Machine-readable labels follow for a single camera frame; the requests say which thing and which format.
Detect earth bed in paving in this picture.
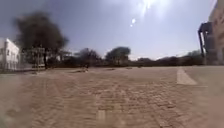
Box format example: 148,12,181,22
71,68,90,74
104,67,118,72

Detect tree with round crown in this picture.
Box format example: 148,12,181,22
105,46,132,67

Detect bare-branched tree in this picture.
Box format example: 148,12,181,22
77,47,102,68

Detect brown brick paved square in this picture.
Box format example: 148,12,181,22
0,65,224,128

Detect row of trees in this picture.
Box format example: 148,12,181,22
46,49,205,68

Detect white painted line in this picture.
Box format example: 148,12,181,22
176,66,199,86

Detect large dark tree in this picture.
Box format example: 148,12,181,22
13,11,70,71

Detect white building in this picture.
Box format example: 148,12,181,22
0,37,21,71

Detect tall pale building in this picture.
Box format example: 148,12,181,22
197,0,224,66

